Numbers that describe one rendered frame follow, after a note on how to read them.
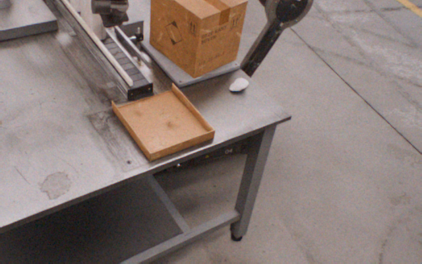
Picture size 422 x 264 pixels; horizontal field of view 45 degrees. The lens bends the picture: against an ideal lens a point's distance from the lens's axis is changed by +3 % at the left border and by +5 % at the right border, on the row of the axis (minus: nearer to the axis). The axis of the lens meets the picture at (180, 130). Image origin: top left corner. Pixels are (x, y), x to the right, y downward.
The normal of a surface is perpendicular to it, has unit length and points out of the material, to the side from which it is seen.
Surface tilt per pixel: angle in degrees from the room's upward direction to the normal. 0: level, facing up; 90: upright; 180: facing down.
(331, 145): 0
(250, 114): 0
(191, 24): 90
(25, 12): 0
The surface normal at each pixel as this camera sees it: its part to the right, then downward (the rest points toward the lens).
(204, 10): 0.07, -0.72
